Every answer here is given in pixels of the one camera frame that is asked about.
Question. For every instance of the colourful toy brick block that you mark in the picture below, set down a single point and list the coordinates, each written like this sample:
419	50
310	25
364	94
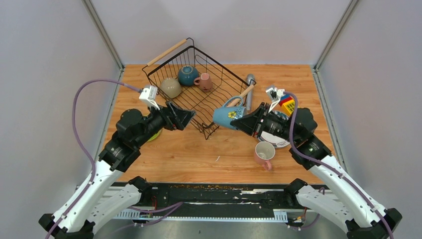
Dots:
287	104

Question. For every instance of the black wire dish rack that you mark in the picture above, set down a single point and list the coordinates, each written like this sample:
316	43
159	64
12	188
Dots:
225	83

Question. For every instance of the pink cup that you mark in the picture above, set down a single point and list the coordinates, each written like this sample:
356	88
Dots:
263	153

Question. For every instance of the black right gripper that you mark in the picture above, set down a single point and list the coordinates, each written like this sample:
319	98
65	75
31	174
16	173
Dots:
250	123

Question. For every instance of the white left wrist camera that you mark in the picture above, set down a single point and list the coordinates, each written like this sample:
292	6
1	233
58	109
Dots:
148	95

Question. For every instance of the beige ceramic bowl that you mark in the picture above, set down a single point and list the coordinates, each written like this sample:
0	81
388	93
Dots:
171	87

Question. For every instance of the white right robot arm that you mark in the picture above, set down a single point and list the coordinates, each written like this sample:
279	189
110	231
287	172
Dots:
354	211

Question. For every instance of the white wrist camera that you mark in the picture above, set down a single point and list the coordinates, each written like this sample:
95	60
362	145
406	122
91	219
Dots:
148	95
275	95

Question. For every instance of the white plate red characters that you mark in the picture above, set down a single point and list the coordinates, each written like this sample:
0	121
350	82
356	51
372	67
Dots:
277	142

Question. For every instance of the lime green plate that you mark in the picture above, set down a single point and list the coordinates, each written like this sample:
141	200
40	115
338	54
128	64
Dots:
153	137

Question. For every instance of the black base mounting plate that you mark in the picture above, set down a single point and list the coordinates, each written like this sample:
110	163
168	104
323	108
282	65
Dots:
220	200

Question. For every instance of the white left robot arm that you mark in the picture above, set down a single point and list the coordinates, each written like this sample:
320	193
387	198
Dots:
82	216

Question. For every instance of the dark blue ceramic bowl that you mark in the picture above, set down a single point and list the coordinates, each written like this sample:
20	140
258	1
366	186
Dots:
187	75

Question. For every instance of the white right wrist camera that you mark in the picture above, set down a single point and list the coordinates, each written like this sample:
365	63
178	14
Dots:
275	95

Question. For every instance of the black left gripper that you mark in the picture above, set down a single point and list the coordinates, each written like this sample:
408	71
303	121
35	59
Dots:
175	117

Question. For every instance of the small mauve cup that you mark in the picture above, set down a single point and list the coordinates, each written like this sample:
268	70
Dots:
204	82

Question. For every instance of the light blue mug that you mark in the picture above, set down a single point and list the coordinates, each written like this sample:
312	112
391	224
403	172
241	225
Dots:
224	115

